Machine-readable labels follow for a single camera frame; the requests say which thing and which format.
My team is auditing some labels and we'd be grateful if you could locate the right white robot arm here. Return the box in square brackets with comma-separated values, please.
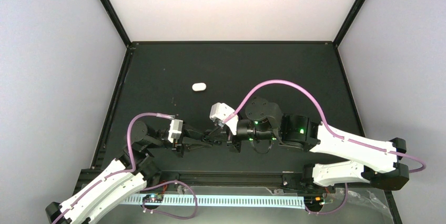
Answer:
[209, 98, 410, 192]

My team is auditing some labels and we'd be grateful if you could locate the white earbud charging case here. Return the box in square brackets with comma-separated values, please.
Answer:
[191, 83, 207, 92]

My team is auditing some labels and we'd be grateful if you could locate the right black frame post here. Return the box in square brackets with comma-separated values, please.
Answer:
[333, 0, 366, 48]

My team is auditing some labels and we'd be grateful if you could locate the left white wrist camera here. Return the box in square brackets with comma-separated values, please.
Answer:
[167, 119, 183, 144]

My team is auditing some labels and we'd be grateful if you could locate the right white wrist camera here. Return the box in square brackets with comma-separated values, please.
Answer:
[209, 103, 239, 135]

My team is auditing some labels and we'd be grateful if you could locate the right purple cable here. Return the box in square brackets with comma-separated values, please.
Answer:
[221, 79, 427, 216]

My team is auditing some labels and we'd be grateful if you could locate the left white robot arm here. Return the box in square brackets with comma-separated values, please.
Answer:
[45, 119, 212, 223]

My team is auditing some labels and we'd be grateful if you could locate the black earbud charging case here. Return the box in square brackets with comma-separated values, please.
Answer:
[202, 135, 214, 144]

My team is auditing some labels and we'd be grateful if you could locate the left black frame post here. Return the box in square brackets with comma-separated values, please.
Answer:
[100, 0, 131, 47]

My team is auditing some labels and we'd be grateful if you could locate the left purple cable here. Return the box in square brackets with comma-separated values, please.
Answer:
[52, 112, 199, 224]

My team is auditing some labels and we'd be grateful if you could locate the white slotted cable duct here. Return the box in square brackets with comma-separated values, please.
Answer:
[121, 194, 305, 209]

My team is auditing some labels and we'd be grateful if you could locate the black front mounting rail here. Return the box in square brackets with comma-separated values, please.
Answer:
[78, 168, 389, 195]

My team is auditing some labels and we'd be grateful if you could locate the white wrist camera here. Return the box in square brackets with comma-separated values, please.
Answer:
[209, 103, 239, 135]
[167, 119, 183, 144]

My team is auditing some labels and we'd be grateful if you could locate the purple cable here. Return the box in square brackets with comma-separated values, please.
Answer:
[52, 112, 199, 224]
[221, 79, 427, 216]

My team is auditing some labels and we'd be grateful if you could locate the black frame post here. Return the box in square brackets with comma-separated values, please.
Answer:
[100, 0, 131, 47]
[333, 0, 366, 48]

